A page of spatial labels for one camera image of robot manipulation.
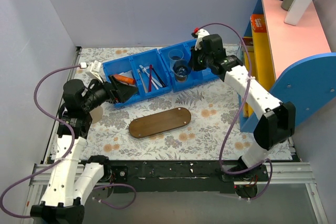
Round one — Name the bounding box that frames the oval wooden tray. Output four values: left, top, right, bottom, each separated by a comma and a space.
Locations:
129, 107, 191, 138

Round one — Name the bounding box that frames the blue pink shelf unit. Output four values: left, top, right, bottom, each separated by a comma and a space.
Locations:
253, 0, 335, 126

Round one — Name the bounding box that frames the floral table mat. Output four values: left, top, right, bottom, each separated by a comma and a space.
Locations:
51, 44, 293, 161

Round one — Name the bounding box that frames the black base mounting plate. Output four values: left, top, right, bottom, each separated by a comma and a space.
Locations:
81, 159, 270, 196

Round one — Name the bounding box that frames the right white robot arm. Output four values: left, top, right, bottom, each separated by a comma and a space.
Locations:
188, 29, 296, 181

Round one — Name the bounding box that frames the grey toothbrush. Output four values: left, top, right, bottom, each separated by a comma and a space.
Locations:
137, 69, 148, 93

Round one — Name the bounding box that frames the sponge package box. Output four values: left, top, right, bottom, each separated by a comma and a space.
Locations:
236, 36, 254, 62

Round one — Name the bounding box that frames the aluminium frame rail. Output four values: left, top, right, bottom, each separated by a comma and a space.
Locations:
22, 165, 85, 224

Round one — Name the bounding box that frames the clear plastic cup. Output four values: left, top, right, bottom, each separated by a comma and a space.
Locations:
168, 49, 184, 70

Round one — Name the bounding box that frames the blue divided bin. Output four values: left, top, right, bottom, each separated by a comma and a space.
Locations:
102, 49, 172, 108
159, 39, 218, 92

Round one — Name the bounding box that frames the dark smoked plastic cup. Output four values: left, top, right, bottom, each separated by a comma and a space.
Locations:
173, 60, 191, 82

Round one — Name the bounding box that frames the orange snack box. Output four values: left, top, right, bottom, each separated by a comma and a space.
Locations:
250, 14, 267, 33

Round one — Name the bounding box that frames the red toothbrush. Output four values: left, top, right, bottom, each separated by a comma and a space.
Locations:
148, 65, 152, 92

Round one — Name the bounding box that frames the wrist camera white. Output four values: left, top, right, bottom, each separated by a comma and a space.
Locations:
86, 60, 103, 82
192, 28, 209, 50

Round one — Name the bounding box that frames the right blue divided bin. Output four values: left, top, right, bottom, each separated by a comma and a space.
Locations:
159, 39, 218, 92

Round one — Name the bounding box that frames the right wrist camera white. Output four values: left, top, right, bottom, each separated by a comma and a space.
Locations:
192, 28, 209, 50

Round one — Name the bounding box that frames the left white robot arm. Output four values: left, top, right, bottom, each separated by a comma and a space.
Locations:
30, 76, 138, 223

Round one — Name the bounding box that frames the white toothbrush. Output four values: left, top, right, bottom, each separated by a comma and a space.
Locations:
139, 65, 159, 90

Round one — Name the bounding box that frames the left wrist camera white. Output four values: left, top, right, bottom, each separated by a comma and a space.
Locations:
86, 60, 103, 82

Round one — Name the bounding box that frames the left blue divided bin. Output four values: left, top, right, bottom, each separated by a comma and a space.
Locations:
102, 49, 172, 108

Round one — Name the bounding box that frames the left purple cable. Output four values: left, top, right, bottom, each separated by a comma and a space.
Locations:
0, 62, 137, 219

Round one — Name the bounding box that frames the wooden ring roll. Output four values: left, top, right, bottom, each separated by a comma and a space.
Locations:
89, 106, 103, 124

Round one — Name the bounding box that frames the orange toothpaste tube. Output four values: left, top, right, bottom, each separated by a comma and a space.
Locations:
114, 74, 136, 85

